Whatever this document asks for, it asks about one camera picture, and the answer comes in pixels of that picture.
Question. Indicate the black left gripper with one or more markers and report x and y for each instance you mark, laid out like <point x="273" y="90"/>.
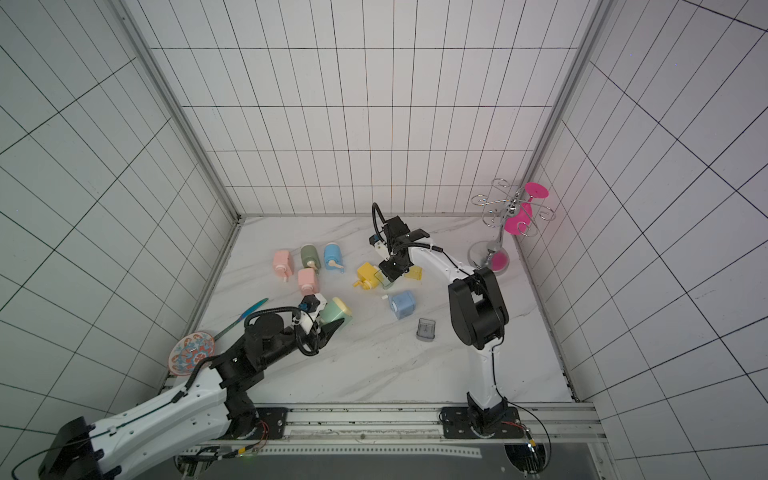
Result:
<point x="318" y="341"/>

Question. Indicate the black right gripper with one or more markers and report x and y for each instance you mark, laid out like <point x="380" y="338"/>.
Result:
<point x="392" y="267"/>

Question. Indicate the clear yellow sharpener tray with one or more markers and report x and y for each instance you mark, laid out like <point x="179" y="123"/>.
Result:
<point x="414" y="273"/>

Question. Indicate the clear mint sharpener tray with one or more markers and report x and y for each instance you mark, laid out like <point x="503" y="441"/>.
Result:
<point x="383" y="280"/>

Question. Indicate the yellow pencil sharpener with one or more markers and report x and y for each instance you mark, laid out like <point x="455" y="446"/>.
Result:
<point x="368" y="277"/>

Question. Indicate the mint green pencil sharpener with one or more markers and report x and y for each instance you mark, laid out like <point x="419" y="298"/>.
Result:
<point x="334" y="310"/>

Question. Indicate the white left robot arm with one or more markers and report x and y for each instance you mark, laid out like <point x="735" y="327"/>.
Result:
<point x="212" y="404"/>

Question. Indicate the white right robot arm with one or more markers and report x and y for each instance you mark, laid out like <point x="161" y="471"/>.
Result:
<point x="477" y="312"/>

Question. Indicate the clear grey sharpener tray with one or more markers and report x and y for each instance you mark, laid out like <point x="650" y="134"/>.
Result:
<point x="426" y="330"/>

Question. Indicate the chrome cup holder stand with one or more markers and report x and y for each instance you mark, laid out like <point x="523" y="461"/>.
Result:
<point x="491" y="253"/>

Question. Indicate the patterned ceramic plate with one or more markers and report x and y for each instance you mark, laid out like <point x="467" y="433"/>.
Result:
<point x="188" y="352"/>

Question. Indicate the magenta plastic goblet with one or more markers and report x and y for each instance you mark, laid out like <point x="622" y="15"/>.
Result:
<point x="526" y="208"/>

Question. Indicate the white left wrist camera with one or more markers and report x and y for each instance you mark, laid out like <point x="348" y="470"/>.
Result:
<point x="310" y="309"/>

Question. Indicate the teal handled tool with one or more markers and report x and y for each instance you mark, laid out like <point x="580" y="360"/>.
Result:
<point x="245" y="314"/>

